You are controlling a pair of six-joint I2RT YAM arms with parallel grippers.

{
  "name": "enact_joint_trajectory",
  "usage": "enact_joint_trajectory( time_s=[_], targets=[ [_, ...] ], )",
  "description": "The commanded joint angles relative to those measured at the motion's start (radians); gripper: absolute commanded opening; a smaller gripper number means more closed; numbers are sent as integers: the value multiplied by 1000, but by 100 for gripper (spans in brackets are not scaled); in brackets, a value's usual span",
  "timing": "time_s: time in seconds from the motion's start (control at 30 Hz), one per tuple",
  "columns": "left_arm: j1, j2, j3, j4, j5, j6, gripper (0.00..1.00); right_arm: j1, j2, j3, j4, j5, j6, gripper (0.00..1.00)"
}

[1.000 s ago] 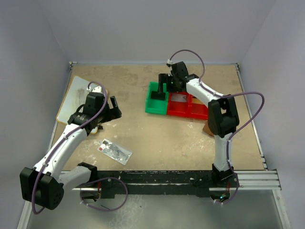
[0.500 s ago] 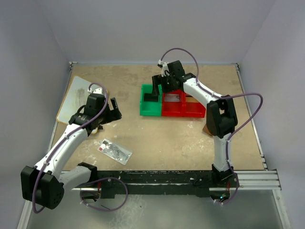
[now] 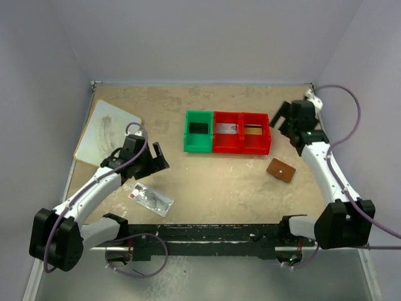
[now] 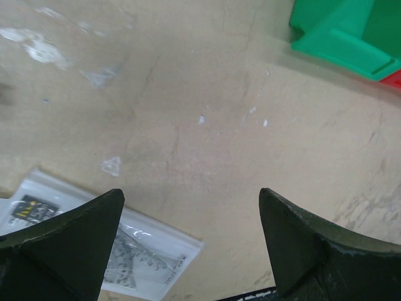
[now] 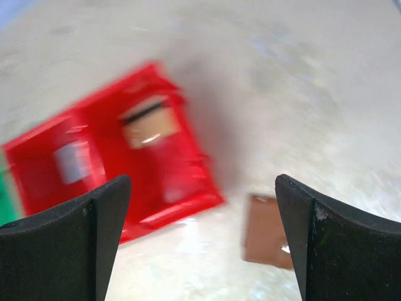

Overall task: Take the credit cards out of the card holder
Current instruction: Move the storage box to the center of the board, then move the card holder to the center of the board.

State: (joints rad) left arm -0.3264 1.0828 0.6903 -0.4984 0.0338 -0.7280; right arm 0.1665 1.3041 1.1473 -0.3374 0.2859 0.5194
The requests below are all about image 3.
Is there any brown leather card holder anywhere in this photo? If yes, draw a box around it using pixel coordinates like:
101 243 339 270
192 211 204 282
266 158 296 183

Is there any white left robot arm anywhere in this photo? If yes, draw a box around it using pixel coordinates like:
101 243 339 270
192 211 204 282
29 134 170 273

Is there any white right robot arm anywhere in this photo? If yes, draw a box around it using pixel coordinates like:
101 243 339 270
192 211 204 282
270 100 375 250

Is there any gold card in bin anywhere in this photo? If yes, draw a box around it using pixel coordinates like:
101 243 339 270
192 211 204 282
244 124 263 135

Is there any black card in bin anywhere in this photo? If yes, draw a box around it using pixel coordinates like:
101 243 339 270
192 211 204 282
188 122 209 134

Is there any silver card in bin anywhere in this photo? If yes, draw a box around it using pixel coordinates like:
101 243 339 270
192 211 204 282
216 123 238 134

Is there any red bin right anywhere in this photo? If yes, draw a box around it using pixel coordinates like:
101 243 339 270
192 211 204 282
242 112 271 156

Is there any green plastic bin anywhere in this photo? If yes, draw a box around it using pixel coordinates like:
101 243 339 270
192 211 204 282
184 110 214 153

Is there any clear plastic packet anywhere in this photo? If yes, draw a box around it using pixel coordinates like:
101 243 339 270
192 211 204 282
128 182 174 218

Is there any white board yellow rim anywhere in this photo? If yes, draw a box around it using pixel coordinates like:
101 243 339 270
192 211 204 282
74 100 142 167

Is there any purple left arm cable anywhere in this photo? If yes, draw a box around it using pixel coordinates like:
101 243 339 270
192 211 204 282
43 122 149 273

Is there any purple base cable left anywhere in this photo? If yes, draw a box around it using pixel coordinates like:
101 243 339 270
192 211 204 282
105 233 169 278

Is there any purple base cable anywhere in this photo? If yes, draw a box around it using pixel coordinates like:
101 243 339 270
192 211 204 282
105 233 169 278
280 241 320 270

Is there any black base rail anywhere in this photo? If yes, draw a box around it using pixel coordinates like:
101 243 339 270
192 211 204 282
103 213 317 263

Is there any metal corner bracket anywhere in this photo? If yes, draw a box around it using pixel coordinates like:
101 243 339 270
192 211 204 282
91 81 102 94

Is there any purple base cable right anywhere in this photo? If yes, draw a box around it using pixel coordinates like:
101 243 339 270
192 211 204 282
280 241 320 270

